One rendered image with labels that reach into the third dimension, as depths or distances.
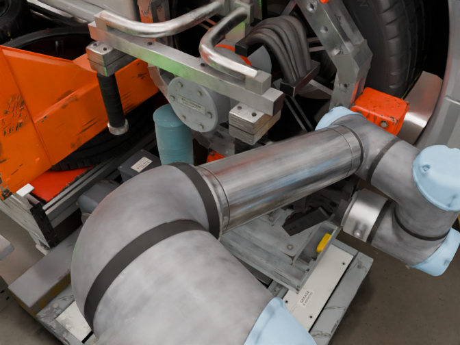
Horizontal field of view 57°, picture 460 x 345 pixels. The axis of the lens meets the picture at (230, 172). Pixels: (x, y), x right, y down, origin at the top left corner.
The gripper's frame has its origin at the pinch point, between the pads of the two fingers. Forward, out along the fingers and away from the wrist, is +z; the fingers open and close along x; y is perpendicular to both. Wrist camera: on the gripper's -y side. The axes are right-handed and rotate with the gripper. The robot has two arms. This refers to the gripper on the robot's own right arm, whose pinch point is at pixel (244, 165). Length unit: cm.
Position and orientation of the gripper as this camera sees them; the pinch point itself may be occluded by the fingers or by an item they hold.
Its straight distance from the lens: 76.2
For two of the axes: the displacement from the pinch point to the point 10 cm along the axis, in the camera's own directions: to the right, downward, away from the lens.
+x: -5.8, 5.9, -5.7
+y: 0.0, -7.0, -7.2
